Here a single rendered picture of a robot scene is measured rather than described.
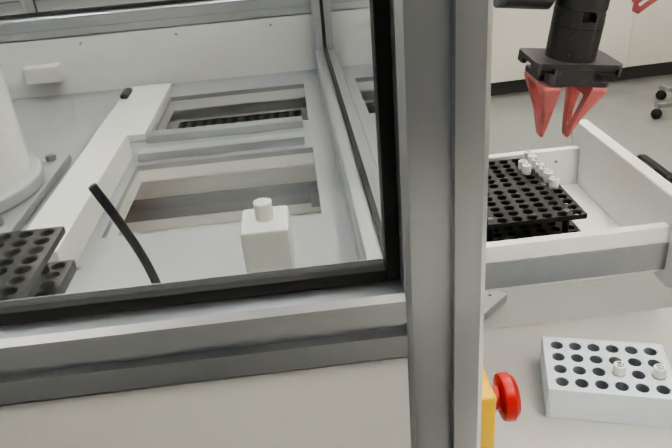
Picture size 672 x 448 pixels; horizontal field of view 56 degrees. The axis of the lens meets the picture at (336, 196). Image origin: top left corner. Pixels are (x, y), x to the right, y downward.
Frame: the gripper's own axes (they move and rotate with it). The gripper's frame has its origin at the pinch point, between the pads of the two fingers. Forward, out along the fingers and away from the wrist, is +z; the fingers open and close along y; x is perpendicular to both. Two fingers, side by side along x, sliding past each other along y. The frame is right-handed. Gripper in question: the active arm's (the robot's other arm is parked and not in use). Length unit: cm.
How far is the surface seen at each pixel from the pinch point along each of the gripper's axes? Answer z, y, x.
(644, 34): 61, 189, 296
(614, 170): 6.4, 10.3, 1.5
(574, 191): 13.6, 9.7, 9.0
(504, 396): 9.5, -15.7, -33.8
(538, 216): 7.9, -3.3, -7.7
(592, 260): 10.9, 1.9, -12.6
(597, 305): 94, 68, 83
